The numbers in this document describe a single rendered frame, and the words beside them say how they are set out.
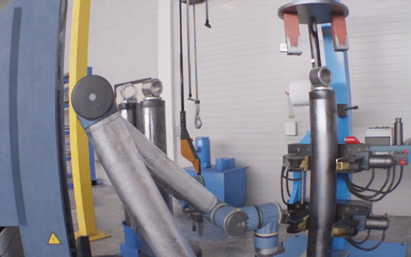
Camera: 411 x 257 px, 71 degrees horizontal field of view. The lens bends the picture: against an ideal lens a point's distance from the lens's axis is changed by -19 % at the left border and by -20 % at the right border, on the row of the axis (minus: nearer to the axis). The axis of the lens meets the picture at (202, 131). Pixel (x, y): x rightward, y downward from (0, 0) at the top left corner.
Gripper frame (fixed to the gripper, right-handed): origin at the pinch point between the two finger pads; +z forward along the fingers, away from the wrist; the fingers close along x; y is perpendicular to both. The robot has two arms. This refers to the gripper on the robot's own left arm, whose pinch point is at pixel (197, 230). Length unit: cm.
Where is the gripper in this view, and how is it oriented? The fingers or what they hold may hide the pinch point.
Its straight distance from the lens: 241.4
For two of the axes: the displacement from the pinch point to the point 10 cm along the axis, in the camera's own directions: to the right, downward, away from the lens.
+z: 0.4, 10.0, 0.3
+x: -3.4, -0.1, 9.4
